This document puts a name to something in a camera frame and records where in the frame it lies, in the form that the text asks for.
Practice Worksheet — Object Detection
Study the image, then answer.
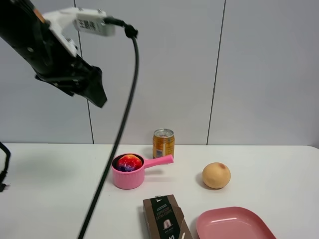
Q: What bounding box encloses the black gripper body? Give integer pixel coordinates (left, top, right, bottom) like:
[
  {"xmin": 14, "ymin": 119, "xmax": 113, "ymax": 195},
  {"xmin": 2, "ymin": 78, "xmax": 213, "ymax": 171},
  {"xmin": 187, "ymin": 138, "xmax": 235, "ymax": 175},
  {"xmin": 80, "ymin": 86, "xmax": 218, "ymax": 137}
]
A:
[{"xmin": 0, "ymin": 0, "xmax": 93, "ymax": 97}]

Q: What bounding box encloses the pink square plate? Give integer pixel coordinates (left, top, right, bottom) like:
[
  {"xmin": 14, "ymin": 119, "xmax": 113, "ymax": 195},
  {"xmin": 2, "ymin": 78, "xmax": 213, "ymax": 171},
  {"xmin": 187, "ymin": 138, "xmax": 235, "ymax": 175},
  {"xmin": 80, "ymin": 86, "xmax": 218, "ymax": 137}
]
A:
[{"xmin": 196, "ymin": 207, "xmax": 275, "ymax": 239}]

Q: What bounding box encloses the pink saucepan with handle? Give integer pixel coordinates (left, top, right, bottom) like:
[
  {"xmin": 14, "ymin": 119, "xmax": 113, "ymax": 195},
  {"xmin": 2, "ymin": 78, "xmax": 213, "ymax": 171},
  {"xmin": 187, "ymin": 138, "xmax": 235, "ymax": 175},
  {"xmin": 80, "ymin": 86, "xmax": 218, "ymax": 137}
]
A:
[{"xmin": 111, "ymin": 153, "xmax": 174, "ymax": 190}]

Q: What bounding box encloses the red yellow strawberry ball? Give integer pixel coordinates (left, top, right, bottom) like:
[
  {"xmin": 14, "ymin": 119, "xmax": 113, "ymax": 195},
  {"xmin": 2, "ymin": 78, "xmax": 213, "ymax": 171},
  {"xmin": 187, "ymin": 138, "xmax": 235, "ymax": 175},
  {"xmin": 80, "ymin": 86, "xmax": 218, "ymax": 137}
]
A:
[{"xmin": 116, "ymin": 154, "xmax": 143, "ymax": 172}]

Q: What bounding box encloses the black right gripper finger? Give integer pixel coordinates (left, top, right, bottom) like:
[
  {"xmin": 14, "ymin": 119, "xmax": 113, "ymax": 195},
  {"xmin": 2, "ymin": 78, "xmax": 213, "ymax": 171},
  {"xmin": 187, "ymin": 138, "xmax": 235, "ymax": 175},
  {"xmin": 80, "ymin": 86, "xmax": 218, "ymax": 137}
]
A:
[{"xmin": 82, "ymin": 66, "xmax": 107, "ymax": 108}]

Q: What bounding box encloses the black cable at left edge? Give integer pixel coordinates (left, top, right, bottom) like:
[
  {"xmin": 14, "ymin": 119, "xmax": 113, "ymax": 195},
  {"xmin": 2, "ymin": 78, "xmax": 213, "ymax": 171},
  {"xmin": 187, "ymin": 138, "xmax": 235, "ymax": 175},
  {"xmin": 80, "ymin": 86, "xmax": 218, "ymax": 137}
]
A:
[{"xmin": 0, "ymin": 141, "xmax": 11, "ymax": 193}]

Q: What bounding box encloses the orange drink can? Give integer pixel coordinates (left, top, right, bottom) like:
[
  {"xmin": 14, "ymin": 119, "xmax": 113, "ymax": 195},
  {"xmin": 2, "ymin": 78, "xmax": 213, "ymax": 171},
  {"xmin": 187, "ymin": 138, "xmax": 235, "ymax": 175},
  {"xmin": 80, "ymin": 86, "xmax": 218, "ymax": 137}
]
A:
[{"xmin": 153, "ymin": 128, "xmax": 175, "ymax": 158}]

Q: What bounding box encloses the brown espresso capsule box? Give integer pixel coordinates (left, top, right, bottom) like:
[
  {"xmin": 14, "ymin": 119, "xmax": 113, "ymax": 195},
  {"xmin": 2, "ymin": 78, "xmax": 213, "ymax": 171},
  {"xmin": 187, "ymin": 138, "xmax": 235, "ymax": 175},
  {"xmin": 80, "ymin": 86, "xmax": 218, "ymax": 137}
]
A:
[{"xmin": 143, "ymin": 194, "xmax": 193, "ymax": 239}]

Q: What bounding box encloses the pale peach fruit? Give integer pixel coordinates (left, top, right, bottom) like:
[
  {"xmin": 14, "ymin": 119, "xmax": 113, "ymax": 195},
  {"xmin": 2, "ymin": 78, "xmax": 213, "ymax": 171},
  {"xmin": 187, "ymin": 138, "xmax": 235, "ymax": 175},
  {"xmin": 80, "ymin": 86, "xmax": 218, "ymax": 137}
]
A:
[{"xmin": 202, "ymin": 162, "xmax": 231, "ymax": 189}]

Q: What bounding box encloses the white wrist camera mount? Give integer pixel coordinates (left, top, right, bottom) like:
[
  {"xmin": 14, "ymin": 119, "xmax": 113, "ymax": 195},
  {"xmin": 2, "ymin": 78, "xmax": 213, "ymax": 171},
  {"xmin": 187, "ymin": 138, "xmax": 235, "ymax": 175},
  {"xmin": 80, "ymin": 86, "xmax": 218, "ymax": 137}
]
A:
[{"xmin": 43, "ymin": 7, "xmax": 115, "ymax": 57}]

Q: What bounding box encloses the black camera cable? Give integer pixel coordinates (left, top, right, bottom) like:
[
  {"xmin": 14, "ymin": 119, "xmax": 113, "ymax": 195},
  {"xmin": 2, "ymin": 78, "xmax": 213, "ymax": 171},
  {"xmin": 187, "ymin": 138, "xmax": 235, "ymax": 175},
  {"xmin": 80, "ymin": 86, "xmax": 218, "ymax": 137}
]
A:
[{"xmin": 77, "ymin": 15, "xmax": 140, "ymax": 239}]

